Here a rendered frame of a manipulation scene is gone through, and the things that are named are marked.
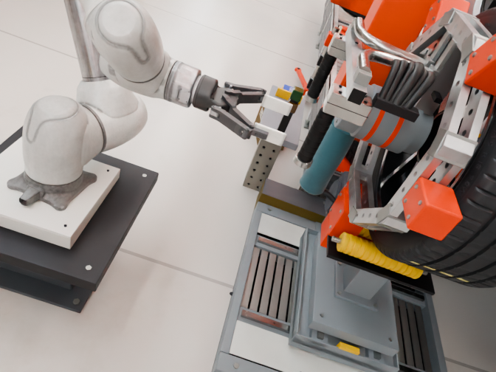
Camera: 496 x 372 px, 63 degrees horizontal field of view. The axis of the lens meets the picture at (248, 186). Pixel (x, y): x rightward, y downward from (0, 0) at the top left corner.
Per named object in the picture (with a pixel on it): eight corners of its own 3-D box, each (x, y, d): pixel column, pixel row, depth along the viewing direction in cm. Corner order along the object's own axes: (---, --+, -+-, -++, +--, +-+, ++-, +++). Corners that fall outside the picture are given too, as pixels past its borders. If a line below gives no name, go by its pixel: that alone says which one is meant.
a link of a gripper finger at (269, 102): (260, 105, 96) (260, 104, 96) (288, 116, 96) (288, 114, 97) (264, 94, 94) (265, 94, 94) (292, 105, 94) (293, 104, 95)
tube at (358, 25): (426, 78, 96) (453, 35, 90) (351, 49, 95) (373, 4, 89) (415, 52, 110) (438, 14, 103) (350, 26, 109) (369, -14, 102)
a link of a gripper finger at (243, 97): (222, 107, 91) (219, 103, 92) (262, 105, 97) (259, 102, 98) (226, 92, 88) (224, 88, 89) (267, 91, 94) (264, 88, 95)
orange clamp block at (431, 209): (433, 212, 85) (441, 242, 78) (399, 198, 85) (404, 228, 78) (454, 188, 81) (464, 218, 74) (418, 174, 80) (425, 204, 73)
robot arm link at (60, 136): (9, 163, 114) (5, 94, 101) (66, 142, 127) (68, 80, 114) (48, 194, 109) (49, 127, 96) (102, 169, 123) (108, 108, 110)
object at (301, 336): (386, 381, 136) (401, 368, 130) (286, 346, 135) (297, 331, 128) (376, 267, 175) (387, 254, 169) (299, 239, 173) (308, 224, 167)
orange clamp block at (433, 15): (461, 33, 103) (472, 2, 104) (433, 22, 103) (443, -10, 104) (446, 45, 110) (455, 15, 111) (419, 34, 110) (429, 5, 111)
